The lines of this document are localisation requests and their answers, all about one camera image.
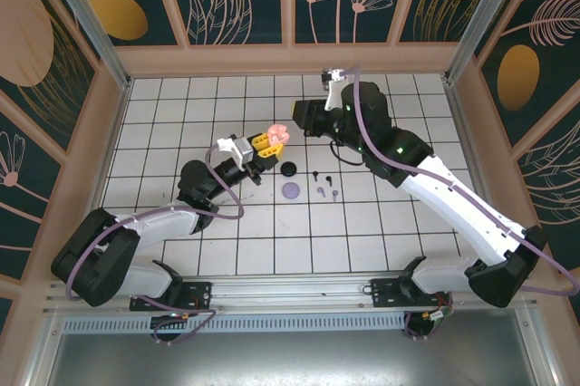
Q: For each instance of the aluminium table side rail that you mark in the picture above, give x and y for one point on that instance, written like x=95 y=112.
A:
x=113 y=132
x=481 y=177

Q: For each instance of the leaf line art wall panel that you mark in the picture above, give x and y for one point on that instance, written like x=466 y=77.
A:
x=553 y=186

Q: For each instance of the black earbud charging case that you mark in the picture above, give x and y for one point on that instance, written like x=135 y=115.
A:
x=288 y=169

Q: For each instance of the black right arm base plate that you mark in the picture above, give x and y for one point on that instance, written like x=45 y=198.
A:
x=385 y=291

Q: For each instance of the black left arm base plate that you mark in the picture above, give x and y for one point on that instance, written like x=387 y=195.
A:
x=199 y=293

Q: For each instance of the aluminium corner post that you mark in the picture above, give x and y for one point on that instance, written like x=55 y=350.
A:
x=82 y=10
x=492 y=10

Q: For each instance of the aluminium mounting rail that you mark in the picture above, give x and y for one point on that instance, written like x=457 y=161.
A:
x=290 y=288

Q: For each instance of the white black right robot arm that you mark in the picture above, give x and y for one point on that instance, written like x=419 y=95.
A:
x=453 y=205

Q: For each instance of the purple earbud charging case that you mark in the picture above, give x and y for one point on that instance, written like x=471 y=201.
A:
x=291 y=190

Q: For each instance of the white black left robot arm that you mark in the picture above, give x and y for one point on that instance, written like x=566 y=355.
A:
x=158 y=225

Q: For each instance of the grey metal sheet panel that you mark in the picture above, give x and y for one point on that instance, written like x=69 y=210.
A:
x=290 y=359

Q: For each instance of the peach circle moon wall panel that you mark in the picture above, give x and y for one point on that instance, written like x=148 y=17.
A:
x=22 y=41

